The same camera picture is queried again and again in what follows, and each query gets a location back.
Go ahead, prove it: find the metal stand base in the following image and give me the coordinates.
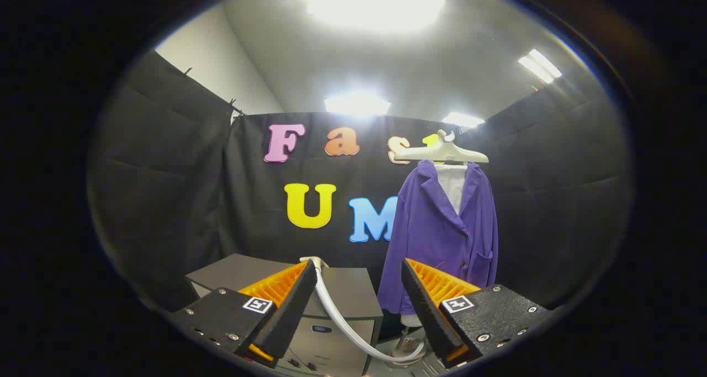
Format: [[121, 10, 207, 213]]
[[393, 333, 427, 367]]

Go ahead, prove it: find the black backdrop cloth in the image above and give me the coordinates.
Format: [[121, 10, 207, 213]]
[[88, 50, 633, 311]]

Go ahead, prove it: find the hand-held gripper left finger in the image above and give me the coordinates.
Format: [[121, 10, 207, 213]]
[[168, 260, 319, 368]]

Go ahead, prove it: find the white garment steamer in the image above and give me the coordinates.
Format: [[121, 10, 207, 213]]
[[300, 256, 426, 364]]

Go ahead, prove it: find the cream clothes hanger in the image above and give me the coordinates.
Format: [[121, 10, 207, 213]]
[[393, 129, 489, 164]]

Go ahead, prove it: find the white shirt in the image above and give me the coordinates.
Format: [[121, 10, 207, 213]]
[[400, 164, 469, 328]]

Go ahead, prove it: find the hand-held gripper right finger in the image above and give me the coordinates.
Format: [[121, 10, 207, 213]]
[[400, 257, 553, 369]]

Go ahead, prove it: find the purple corduroy jacket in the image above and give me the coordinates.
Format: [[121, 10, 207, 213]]
[[377, 160, 499, 315]]

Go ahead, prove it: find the ceiling light panel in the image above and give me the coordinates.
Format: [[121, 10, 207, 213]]
[[518, 49, 562, 84], [324, 93, 391, 117], [442, 112, 486, 128], [305, 0, 446, 34]]

